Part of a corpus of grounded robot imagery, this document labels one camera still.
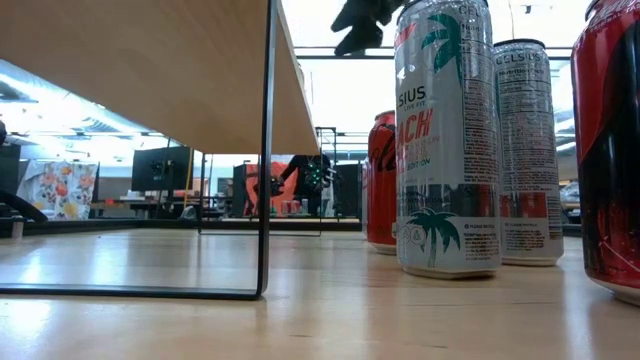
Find background robot green lights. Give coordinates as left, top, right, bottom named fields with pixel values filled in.
left=277, top=153, right=337, bottom=216

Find tall Celsius can black lid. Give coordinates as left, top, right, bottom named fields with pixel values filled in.
left=492, top=38, right=565, bottom=267
left=393, top=0, right=503, bottom=280

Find orange panel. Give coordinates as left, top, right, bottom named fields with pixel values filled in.
left=244, top=160, right=301, bottom=216

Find yellow pole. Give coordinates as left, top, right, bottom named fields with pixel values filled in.
left=183, top=148, right=194, bottom=206

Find black cabinet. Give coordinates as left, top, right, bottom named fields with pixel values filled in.
left=333, top=162, right=364, bottom=221

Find black monitor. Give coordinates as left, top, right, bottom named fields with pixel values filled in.
left=131, top=145, right=194, bottom=193

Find floral cloth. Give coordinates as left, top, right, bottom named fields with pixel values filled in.
left=17, top=159, right=100, bottom=221

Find cluttered background workbench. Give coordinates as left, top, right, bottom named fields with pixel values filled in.
left=559, top=179, right=581, bottom=221

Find black metal table frame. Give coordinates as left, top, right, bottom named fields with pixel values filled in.
left=0, top=217, right=584, bottom=238

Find red soda can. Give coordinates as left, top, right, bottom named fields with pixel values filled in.
left=571, top=0, right=640, bottom=307
left=367, top=110, right=399, bottom=256

